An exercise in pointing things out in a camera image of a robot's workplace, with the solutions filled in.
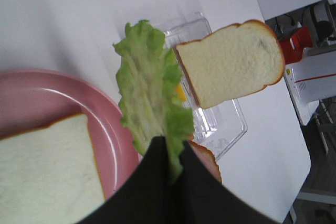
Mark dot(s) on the pink round plate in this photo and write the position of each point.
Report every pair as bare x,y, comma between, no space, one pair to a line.
31,99

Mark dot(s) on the right clear plastic tray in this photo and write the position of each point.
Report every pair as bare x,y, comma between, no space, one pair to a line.
217,128

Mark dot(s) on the green lettuce leaf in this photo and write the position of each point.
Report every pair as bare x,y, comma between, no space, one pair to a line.
147,79

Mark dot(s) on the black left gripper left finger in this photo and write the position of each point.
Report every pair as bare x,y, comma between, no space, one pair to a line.
147,196

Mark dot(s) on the bacon strip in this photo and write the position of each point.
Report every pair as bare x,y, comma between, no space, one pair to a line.
207,158

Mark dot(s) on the red and white machine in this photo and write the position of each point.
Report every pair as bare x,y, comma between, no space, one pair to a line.
309,72

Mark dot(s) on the yellow cheese slice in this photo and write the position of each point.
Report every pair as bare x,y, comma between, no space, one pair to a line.
180,93

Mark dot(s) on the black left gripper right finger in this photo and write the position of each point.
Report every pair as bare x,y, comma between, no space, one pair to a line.
206,200

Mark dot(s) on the bread slice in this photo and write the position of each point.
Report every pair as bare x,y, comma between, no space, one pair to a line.
50,175
232,62

